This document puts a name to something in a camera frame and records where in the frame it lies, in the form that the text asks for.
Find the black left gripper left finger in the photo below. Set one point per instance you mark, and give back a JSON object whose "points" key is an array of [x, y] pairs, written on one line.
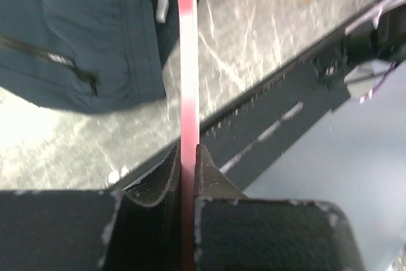
{"points": [[152, 237]]}

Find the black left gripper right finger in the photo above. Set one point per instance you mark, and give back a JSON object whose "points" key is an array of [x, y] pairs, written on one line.
{"points": [[209, 181]]}

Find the dark navy shorts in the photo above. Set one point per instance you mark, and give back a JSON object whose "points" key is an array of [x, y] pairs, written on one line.
{"points": [[87, 56]]}

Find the pink hanger front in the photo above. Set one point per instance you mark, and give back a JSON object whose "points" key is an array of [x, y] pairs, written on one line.
{"points": [[190, 130]]}

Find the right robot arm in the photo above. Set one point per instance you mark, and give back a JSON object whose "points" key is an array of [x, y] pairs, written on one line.
{"points": [[373, 52]]}

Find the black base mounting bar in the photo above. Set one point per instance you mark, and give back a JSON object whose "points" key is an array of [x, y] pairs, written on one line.
{"points": [[251, 133]]}

